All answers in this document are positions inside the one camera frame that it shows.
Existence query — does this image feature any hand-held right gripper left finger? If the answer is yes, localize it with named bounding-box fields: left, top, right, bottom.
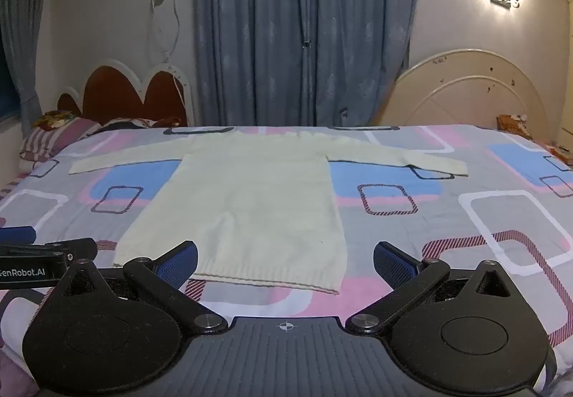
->
left=54, top=239, right=229, bottom=335

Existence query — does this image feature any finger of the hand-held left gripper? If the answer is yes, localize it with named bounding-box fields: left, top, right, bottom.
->
left=44, top=238, right=98, bottom=262
left=0, top=226, right=37, bottom=245

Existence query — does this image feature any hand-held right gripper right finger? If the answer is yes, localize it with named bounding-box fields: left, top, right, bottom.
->
left=347, top=241, right=515, bottom=334

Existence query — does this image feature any white knit sweater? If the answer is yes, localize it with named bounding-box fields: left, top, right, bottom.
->
left=68, top=129, right=469, bottom=295

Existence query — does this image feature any striped pillow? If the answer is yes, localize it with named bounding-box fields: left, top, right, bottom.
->
left=19, top=117, right=102, bottom=163

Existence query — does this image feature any patterned bed sheet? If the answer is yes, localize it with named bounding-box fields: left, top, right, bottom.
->
left=0, top=124, right=573, bottom=397

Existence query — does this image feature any printed red yellow cushion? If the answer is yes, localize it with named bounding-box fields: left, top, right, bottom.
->
left=33, top=110, right=84, bottom=132

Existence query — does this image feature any dark cloth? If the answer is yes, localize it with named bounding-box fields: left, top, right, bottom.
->
left=96, top=117, right=189, bottom=135

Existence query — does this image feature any red and white headboard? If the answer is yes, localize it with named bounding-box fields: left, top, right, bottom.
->
left=56, top=58, right=196, bottom=128

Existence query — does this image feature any orange printed cloth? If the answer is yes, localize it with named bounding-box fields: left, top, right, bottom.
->
left=496, top=113, right=534, bottom=141

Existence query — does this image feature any cream round bed board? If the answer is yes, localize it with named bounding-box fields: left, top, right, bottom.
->
left=374, top=49, right=549, bottom=135

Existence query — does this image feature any cream wardrobe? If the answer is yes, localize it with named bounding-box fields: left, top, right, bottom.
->
left=554, top=0, right=573, bottom=147

